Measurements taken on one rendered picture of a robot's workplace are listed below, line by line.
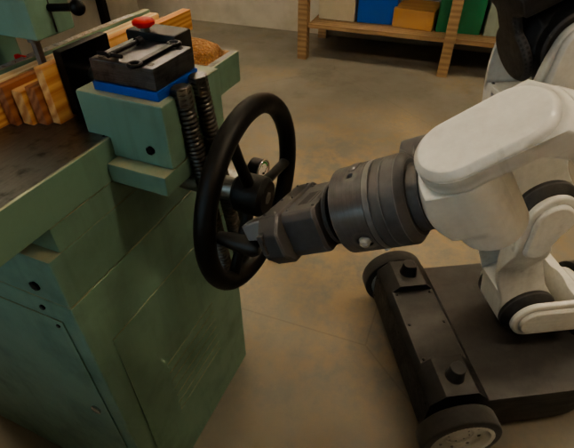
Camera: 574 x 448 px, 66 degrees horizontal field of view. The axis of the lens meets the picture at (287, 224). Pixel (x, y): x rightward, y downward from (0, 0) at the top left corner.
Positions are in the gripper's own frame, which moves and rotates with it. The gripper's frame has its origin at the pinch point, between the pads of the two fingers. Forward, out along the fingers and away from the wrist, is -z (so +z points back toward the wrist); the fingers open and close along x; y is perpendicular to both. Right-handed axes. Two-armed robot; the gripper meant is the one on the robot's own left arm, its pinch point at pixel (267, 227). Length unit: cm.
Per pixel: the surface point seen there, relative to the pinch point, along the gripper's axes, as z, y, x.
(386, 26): -72, 19, 298
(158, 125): -10.6, 15.3, 1.7
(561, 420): 13, -97, 65
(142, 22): -12.5, 28.0, 9.2
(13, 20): -26.3, 34.9, 1.8
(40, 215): -21.4, 11.4, -11.4
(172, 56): -7.8, 22.2, 6.4
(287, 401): -49, -66, 35
